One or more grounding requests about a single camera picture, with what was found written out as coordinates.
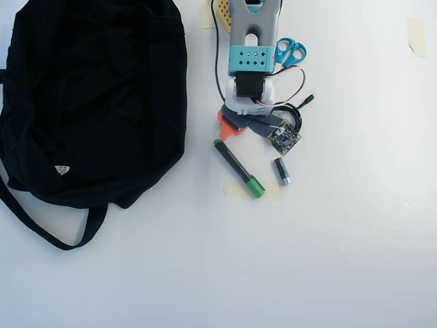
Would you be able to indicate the grey-blue gripper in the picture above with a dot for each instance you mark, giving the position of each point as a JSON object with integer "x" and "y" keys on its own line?
{"x": 229, "y": 128}

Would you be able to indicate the white teal grey robot arm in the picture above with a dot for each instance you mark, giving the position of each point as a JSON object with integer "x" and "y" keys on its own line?
{"x": 251, "y": 58}

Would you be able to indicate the black fabric bag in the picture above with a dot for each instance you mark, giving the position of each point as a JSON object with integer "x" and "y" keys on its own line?
{"x": 85, "y": 102}

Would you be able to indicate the black marker with green cap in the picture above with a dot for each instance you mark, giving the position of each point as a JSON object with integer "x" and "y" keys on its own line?
{"x": 235, "y": 165}

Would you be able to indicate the small black silver cylinder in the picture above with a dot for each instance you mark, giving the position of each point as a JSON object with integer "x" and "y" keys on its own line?
{"x": 282, "y": 171}

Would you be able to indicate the wide masking tape strip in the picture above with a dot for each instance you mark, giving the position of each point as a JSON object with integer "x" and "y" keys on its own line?
{"x": 273, "y": 191}

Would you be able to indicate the yellow perforated block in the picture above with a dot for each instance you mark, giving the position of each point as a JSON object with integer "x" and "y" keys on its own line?
{"x": 224, "y": 15}

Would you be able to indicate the masking tape piece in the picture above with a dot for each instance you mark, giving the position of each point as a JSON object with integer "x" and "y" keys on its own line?
{"x": 207, "y": 15}
{"x": 417, "y": 36}

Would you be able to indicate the bare camera circuit board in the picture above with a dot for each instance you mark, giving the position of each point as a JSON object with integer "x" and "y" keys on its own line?
{"x": 284, "y": 140}

